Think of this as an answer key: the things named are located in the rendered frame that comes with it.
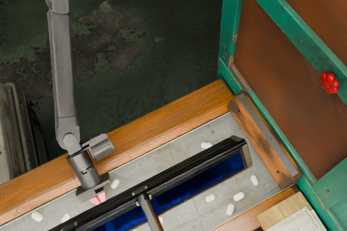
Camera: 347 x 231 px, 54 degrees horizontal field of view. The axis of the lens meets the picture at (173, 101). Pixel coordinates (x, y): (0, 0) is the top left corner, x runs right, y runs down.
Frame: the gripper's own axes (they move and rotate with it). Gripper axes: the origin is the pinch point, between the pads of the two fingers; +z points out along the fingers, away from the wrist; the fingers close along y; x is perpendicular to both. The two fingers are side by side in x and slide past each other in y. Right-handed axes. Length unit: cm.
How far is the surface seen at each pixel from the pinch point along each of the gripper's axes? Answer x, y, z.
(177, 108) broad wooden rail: 12.0, 33.5, -15.0
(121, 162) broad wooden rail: 8.3, 9.3, -8.1
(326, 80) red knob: -44, 51, -22
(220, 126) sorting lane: 6.6, 43.5, -4.4
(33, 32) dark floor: 157, -15, -72
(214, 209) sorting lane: -7.4, 28.3, 12.6
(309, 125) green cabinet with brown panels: -28, 55, -8
